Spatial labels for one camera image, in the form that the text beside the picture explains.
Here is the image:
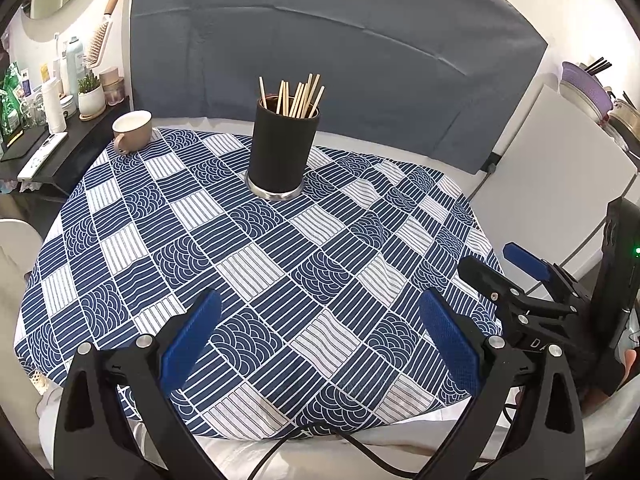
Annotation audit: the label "white cabinet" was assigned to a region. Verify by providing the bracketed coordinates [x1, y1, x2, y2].
[469, 82, 640, 287]

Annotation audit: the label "green snack packets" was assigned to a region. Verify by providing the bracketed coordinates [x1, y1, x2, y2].
[0, 62, 27, 142]

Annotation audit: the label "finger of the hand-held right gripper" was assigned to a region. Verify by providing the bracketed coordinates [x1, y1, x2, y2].
[502, 242, 587, 308]
[457, 255, 532, 322]

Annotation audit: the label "pink cosmetic jar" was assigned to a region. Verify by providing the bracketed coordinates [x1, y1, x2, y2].
[99, 66, 126, 106]

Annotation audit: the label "purple colander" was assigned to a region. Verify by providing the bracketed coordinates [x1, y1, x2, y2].
[558, 61, 614, 122]

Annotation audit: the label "person's right hand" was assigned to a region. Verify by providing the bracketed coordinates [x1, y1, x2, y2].
[582, 345, 640, 413]

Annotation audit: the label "blue white patterned tablecloth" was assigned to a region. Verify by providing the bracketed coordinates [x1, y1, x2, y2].
[14, 129, 504, 442]

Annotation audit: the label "small plant in white pot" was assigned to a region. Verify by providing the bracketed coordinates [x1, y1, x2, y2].
[77, 72, 107, 122]

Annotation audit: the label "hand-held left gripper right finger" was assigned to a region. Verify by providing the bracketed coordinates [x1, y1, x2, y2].
[419, 290, 586, 480]

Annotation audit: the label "wooden paddle hairbrush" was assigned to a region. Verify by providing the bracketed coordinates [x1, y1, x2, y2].
[82, 0, 129, 69]

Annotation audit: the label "black cable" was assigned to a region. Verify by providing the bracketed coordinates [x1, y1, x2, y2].
[244, 422, 483, 480]

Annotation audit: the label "phone in white case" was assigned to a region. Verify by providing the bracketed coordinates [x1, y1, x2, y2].
[17, 132, 69, 181]

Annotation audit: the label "black cylindrical utensil holder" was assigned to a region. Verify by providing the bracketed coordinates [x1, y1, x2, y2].
[245, 97, 321, 202]

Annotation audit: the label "black flat pad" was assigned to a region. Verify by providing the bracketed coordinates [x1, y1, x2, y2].
[0, 127, 49, 164]

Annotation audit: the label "pale blue spray bottle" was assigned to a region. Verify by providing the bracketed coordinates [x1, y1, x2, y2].
[65, 36, 86, 97]

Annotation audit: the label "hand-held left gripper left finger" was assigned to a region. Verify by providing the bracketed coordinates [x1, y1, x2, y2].
[54, 288, 223, 480]

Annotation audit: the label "grey backdrop cloth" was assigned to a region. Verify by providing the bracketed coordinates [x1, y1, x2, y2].
[128, 0, 549, 172]

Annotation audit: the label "clear glass jars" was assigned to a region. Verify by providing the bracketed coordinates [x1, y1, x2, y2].
[20, 97, 49, 129]

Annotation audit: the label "group of wooden chopsticks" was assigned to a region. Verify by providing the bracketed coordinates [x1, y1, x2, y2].
[258, 73, 326, 119]

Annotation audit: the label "white chair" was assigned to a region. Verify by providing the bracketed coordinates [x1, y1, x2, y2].
[0, 217, 57, 463]

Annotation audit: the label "white cylindrical bottle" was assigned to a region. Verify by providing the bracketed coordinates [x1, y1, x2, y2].
[41, 77, 68, 134]

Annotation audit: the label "white under cloth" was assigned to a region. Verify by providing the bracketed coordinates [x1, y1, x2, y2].
[36, 384, 640, 480]

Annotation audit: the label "beige ceramic cup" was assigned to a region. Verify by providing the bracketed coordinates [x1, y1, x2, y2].
[111, 110, 153, 155]

